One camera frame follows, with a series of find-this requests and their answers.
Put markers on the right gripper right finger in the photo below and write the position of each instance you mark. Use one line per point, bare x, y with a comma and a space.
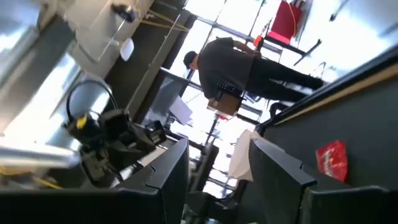
280, 193

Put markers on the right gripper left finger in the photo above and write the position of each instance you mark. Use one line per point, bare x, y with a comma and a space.
155, 202

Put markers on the red candy packet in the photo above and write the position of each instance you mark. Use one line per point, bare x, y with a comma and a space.
331, 160

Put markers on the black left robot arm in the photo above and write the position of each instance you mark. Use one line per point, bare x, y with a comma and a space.
96, 168

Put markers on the white plastic bucket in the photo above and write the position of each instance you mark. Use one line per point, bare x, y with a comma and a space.
241, 158

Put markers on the white paper sheet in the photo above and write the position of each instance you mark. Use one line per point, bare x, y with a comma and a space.
180, 110

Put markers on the white round ceiling fixture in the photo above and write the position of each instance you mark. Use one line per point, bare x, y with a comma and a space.
127, 49

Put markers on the black table mat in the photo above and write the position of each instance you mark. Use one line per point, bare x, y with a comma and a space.
357, 124

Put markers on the brown cardboard box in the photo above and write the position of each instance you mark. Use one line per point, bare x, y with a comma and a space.
225, 104

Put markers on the black ceiling fixture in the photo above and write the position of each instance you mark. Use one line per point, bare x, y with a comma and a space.
124, 11

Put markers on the person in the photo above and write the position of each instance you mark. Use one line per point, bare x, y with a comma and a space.
224, 65

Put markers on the black aluminium table frame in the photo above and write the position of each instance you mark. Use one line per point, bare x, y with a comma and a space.
342, 77

